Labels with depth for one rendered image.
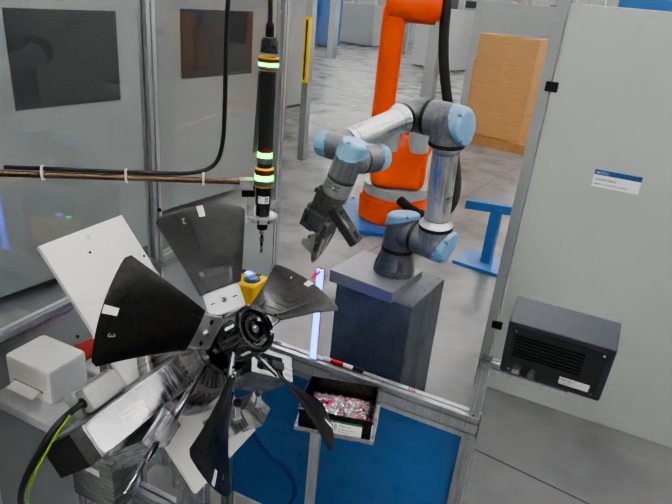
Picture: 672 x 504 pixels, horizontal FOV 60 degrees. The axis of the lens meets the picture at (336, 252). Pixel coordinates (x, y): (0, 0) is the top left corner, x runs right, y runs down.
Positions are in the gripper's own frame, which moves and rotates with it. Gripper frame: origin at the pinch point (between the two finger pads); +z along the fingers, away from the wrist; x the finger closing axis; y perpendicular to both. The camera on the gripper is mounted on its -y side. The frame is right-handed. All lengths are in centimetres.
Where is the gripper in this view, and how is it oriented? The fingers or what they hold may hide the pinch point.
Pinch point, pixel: (316, 258)
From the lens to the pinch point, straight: 163.2
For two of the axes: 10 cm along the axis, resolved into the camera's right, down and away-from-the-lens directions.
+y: -8.2, -5.1, 2.5
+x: -4.5, 3.2, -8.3
